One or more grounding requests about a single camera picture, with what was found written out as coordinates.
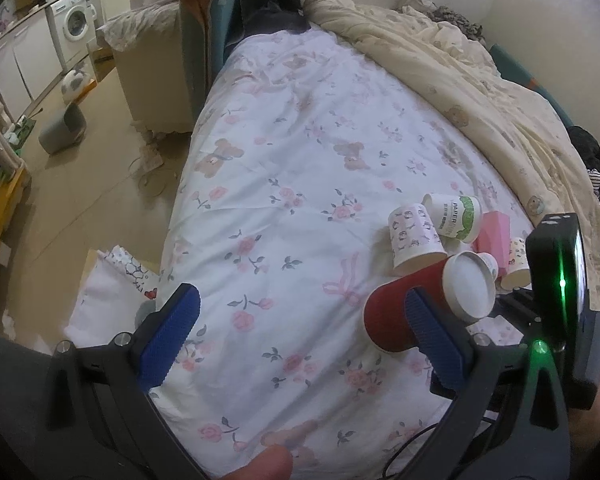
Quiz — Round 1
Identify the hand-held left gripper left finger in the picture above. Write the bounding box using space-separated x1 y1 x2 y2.
45 282 216 480

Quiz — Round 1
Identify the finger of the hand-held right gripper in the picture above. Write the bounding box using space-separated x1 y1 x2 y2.
487 287 543 347

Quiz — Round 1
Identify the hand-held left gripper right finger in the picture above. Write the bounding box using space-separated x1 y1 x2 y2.
404 287 572 480

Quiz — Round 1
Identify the red paper cup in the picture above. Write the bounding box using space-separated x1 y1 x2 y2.
363 250 496 356

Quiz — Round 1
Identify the small white printed paper cup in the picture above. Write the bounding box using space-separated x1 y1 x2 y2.
499 237 532 291

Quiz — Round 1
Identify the pink faceted cup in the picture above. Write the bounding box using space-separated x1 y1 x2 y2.
471 212 512 281

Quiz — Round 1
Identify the white cartoon print paper cup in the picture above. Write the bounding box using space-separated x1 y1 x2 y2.
388 203 447 276

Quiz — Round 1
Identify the white green label paper cup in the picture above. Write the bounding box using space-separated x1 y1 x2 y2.
422 193 482 244

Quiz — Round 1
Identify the person's left hand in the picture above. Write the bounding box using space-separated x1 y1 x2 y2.
214 444 294 480

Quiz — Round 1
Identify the white printed bag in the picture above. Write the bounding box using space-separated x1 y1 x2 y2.
62 244 162 341

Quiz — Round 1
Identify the black patterned garment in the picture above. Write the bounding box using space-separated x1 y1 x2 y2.
566 125 600 211

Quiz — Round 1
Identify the floral white bed sheet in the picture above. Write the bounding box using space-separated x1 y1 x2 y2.
157 30 536 480

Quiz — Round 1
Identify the beige bear print quilt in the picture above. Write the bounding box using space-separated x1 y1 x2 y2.
302 0 600 311

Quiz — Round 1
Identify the grey trash bin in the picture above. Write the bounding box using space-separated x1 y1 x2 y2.
38 104 88 154

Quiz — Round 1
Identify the white plush toy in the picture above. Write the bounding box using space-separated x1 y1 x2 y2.
61 67 99 97

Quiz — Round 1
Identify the cream covered sofa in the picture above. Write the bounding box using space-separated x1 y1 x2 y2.
97 0 216 136

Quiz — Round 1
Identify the teal orange cloth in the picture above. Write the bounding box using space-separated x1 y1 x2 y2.
179 0 246 111

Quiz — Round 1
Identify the white kitchen cabinet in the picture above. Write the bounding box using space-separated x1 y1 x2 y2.
0 7 66 121

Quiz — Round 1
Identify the white washing machine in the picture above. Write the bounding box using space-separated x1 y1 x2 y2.
46 0 98 63

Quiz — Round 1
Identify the black cable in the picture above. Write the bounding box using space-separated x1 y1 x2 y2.
381 410 503 480

